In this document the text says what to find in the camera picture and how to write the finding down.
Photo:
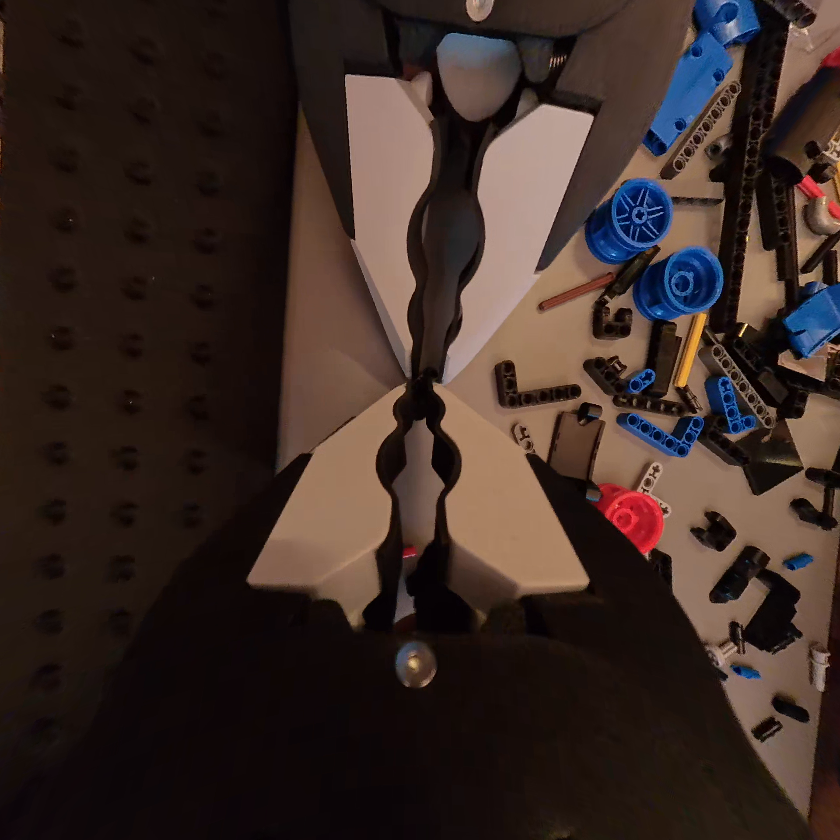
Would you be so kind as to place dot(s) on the red wheel rim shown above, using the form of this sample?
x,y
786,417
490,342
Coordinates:
x,y
630,522

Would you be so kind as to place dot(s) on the bulky black piece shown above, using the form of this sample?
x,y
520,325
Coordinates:
x,y
774,617

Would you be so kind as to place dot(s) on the tall black brick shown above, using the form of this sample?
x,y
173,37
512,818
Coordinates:
x,y
663,354

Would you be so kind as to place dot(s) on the dark perforated panel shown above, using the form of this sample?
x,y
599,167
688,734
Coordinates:
x,y
131,328

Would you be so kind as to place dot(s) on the black flat panel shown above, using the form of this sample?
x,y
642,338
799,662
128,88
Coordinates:
x,y
574,446

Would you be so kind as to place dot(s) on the brown axle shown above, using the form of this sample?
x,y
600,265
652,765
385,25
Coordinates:
x,y
571,295

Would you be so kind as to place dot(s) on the dark rod connector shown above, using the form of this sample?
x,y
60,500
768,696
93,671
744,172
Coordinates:
x,y
630,272

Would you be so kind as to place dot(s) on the grey white axle pin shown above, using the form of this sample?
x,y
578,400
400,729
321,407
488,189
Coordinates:
x,y
720,653

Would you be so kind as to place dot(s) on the short blue beam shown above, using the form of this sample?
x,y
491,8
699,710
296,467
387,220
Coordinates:
x,y
722,403

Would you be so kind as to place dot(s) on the black axle connector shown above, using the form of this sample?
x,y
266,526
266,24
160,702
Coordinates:
x,y
814,512

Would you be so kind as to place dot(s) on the blue wheel rim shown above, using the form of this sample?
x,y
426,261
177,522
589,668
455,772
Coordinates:
x,y
636,213
682,282

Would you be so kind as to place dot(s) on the dark rounded assembly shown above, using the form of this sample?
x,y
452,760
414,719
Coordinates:
x,y
800,118

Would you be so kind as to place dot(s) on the blue L beam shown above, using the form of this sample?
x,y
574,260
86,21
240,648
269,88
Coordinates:
x,y
646,433

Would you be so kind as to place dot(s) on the black wedge panel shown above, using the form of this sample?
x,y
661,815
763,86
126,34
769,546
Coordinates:
x,y
771,459

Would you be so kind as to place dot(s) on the black oval beam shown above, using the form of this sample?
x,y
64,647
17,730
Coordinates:
x,y
791,709

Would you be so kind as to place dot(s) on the yellow axle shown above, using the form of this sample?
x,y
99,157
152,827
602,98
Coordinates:
x,y
690,351

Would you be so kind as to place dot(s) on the thin black axle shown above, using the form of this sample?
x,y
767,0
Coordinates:
x,y
695,200

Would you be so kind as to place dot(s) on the black fork connector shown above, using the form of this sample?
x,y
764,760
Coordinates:
x,y
718,535

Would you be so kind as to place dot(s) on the large black L beam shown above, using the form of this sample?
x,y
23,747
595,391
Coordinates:
x,y
544,396

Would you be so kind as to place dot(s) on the small grey connector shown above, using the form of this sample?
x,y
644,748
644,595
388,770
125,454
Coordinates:
x,y
720,145

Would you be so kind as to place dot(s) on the small black ribbed piece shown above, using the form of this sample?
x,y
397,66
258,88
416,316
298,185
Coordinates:
x,y
766,728

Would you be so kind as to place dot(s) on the light grey thin liftarm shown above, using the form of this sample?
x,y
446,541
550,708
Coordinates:
x,y
653,476
525,438

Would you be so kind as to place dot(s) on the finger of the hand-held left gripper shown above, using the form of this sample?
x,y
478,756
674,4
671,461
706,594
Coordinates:
x,y
384,164
531,184

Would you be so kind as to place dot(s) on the blue connector piece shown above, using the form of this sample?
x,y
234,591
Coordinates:
x,y
728,19

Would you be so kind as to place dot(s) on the long black beam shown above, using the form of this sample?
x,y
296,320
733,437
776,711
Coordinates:
x,y
748,197

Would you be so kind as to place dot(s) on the dark grey long beam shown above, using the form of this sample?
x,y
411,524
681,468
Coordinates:
x,y
712,118

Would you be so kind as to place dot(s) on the blue panel piece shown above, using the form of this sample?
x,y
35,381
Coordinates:
x,y
689,92

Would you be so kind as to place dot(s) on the short black angled beam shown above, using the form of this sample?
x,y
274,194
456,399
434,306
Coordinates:
x,y
600,371

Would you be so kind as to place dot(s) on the red axle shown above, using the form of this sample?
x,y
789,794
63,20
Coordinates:
x,y
817,190

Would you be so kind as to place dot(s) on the black connector pin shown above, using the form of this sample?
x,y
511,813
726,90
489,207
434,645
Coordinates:
x,y
417,401

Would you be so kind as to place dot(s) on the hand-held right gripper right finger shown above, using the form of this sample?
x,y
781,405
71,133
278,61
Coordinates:
x,y
505,518

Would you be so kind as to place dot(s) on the grey elbow piece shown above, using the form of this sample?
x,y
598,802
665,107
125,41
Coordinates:
x,y
820,220

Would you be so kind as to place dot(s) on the grey holed beam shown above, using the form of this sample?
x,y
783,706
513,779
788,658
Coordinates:
x,y
748,394

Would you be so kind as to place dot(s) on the long black connector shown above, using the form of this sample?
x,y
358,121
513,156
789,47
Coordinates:
x,y
738,574

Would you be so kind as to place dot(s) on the blue curved panel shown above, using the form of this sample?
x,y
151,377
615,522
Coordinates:
x,y
814,321

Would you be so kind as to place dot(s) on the small blue beam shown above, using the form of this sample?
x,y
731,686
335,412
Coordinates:
x,y
640,380

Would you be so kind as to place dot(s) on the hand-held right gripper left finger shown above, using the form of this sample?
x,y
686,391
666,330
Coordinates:
x,y
328,512

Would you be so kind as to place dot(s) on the small black L beam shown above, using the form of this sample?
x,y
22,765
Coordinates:
x,y
600,325

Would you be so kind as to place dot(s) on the black straight beam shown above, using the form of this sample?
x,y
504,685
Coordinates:
x,y
646,403

